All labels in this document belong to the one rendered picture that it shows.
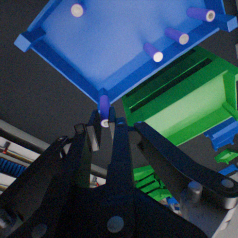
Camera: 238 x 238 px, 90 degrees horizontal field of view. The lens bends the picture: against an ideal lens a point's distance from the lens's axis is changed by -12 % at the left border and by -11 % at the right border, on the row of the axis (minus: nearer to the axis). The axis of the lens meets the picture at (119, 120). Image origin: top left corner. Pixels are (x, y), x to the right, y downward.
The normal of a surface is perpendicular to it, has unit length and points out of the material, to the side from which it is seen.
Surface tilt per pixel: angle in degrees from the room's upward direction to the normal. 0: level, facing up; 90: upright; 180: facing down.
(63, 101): 0
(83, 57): 0
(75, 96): 0
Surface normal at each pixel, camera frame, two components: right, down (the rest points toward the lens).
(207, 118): -0.60, -0.51
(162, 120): 0.14, 0.69
